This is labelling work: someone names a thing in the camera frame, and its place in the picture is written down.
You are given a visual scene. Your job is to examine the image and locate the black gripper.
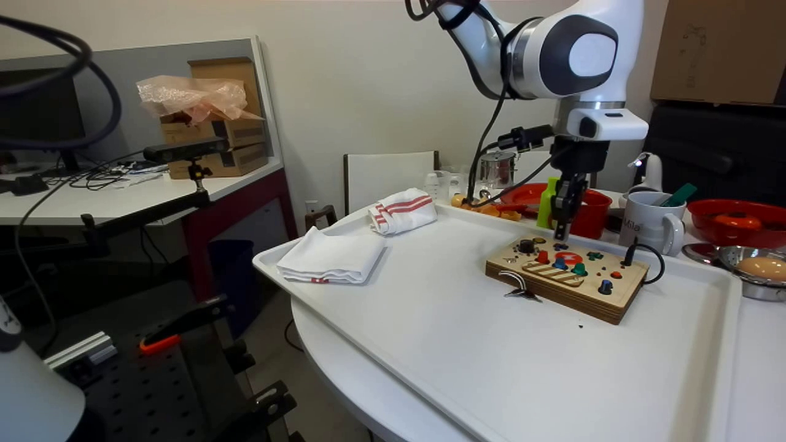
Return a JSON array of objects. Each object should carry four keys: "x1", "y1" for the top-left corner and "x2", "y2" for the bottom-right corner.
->
[{"x1": 551, "y1": 134, "x2": 610, "y2": 241}]

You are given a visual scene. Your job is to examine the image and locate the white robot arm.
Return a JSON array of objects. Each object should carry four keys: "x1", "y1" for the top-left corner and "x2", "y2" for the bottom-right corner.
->
[{"x1": 409, "y1": 0, "x2": 648, "y2": 239}]

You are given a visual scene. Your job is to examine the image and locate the orange lightning button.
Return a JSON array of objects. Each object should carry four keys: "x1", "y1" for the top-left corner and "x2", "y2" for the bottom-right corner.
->
[{"x1": 555, "y1": 250, "x2": 582, "y2": 267}]

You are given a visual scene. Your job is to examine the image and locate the red plastic cup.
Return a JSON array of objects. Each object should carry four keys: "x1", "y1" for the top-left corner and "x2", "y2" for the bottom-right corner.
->
[{"x1": 570, "y1": 192, "x2": 611, "y2": 239}]

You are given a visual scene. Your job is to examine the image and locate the green plastic bottle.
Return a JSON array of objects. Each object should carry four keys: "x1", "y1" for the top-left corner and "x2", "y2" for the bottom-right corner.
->
[{"x1": 536, "y1": 177, "x2": 561, "y2": 228}]

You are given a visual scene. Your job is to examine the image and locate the red plastic bowl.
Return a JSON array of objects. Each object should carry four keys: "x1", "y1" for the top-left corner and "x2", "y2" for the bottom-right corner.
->
[{"x1": 498, "y1": 181, "x2": 611, "y2": 215}]

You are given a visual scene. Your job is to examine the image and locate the white ceramic pitcher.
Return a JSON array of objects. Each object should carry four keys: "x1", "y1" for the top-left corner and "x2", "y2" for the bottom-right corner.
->
[{"x1": 620, "y1": 192, "x2": 686, "y2": 256}]

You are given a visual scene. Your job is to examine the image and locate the metal canister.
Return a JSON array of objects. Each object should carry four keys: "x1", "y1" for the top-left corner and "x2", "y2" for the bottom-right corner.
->
[{"x1": 479, "y1": 152, "x2": 517, "y2": 187}]

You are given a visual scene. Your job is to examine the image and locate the white kettle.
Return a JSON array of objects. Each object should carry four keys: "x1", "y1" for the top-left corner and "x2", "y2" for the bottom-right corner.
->
[{"x1": 630, "y1": 152, "x2": 664, "y2": 192}]

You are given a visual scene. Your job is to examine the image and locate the red striped white towel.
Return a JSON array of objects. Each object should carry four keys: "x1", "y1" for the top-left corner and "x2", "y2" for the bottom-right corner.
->
[{"x1": 368, "y1": 187, "x2": 438, "y2": 236}]

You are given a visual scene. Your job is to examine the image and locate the red bowl on right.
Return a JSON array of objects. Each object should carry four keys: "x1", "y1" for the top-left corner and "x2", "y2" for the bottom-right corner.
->
[{"x1": 687, "y1": 198, "x2": 786, "y2": 247}]

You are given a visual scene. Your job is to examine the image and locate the black cabinet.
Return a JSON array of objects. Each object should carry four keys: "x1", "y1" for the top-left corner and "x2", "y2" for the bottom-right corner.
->
[{"x1": 643, "y1": 102, "x2": 786, "y2": 207}]

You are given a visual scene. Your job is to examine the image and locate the left white chair back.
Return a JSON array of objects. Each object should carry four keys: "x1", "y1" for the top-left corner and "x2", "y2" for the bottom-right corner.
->
[{"x1": 344, "y1": 150, "x2": 439, "y2": 214}]

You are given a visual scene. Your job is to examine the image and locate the metal bowl with bread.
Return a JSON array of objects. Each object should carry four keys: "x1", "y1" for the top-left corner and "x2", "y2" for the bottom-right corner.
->
[{"x1": 683, "y1": 242, "x2": 786, "y2": 303}]

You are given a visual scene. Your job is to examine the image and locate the cardboard box top right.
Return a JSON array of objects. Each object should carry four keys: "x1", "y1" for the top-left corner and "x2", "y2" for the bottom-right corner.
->
[{"x1": 652, "y1": 0, "x2": 786, "y2": 106}]

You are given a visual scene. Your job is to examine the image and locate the folded white cloth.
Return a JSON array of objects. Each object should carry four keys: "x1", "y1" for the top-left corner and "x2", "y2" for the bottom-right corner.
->
[{"x1": 277, "y1": 228, "x2": 387, "y2": 285}]

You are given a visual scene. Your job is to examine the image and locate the stacked cardboard boxes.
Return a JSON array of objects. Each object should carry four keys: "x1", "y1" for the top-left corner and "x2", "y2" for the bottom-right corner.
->
[{"x1": 159, "y1": 56, "x2": 271, "y2": 177}]

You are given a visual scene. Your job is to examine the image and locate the pink plastic bag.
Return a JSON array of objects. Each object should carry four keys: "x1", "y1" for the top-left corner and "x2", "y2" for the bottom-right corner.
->
[{"x1": 138, "y1": 77, "x2": 248, "y2": 125}]

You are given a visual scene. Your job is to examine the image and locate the white side desk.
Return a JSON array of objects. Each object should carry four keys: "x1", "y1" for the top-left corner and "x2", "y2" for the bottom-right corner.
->
[{"x1": 0, "y1": 160, "x2": 297, "y2": 300}]

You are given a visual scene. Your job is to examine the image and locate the black computer monitor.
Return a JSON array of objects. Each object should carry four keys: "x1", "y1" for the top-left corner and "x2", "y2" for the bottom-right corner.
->
[{"x1": 0, "y1": 79, "x2": 86, "y2": 142}]

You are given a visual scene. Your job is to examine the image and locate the white lamp shade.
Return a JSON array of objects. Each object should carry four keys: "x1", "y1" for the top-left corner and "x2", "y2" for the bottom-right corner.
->
[{"x1": 0, "y1": 298, "x2": 88, "y2": 442}]

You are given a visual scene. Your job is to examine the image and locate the wooden switch busy board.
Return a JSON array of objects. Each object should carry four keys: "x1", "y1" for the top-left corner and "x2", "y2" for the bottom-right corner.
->
[{"x1": 486, "y1": 236, "x2": 648, "y2": 325}]

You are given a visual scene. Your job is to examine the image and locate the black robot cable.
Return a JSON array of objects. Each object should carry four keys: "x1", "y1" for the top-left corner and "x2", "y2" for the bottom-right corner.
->
[{"x1": 404, "y1": 0, "x2": 567, "y2": 209}]

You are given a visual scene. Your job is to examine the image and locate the black camera on stand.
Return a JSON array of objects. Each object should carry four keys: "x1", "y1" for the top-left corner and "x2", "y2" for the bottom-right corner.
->
[{"x1": 142, "y1": 137, "x2": 228, "y2": 190}]

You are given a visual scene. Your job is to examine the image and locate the black clamp orange handle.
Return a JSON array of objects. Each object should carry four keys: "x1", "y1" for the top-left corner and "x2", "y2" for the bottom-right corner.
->
[{"x1": 138, "y1": 298, "x2": 234, "y2": 357}]

